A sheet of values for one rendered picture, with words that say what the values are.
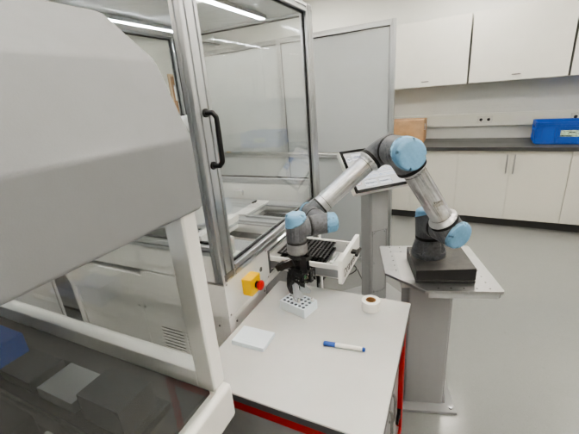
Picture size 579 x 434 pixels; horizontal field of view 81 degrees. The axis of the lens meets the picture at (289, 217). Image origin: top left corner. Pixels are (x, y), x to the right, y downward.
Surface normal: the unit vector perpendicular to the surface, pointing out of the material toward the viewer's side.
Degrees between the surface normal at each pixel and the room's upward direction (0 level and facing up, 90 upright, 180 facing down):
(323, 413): 0
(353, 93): 90
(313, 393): 0
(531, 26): 90
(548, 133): 90
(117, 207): 90
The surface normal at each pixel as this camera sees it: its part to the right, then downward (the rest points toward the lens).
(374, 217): 0.37, 0.29
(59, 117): 0.82, -0.26
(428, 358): -0.15, 0.34
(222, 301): -0.42, 0.33
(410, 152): 0.18, 0.20
